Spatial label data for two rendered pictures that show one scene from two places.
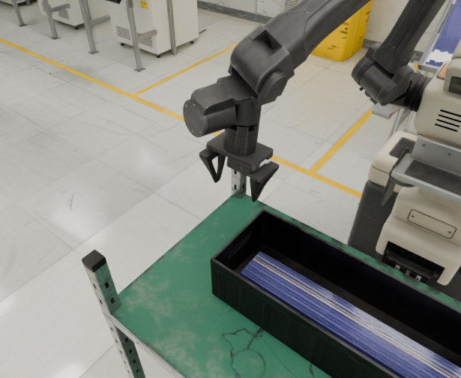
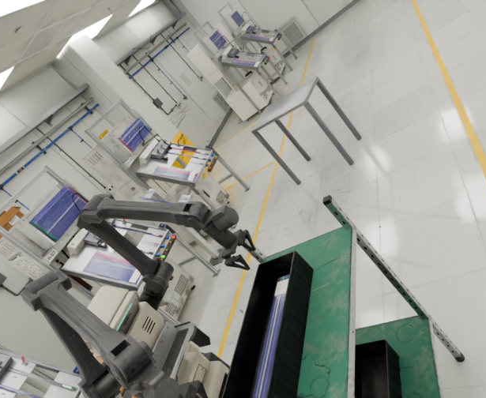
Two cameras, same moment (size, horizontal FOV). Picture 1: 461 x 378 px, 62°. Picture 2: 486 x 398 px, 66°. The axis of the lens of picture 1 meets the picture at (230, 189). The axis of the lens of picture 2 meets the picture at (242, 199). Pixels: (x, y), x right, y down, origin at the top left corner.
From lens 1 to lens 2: 73 cm
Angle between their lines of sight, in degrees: 77
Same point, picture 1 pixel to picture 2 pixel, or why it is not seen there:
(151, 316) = not seen: outside the picture
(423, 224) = not seen: hidden behind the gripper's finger
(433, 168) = (163, 366)
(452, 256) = (216, 366)
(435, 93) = not seen: hidden behind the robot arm
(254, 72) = (139, 351)
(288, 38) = (119, 338)
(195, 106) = (160, 384)
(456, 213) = (189, 365)
